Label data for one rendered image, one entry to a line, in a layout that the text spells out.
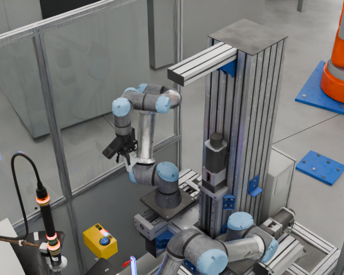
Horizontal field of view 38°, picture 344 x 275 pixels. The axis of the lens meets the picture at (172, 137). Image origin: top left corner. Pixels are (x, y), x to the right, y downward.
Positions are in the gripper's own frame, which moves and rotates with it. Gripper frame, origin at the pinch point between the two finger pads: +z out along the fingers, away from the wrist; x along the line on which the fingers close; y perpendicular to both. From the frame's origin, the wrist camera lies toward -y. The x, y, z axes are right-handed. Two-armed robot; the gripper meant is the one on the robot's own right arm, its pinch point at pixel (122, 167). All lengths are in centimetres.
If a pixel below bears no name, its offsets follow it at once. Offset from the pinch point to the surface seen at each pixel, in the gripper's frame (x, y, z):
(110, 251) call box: -3.5, -13.9, 45.6
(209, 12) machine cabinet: 232, 299, 91
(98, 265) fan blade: -17.9, -29.6, 29.3
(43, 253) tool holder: -23, -54, -4
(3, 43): 45, -24, -55
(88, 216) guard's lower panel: 45, 3, 72
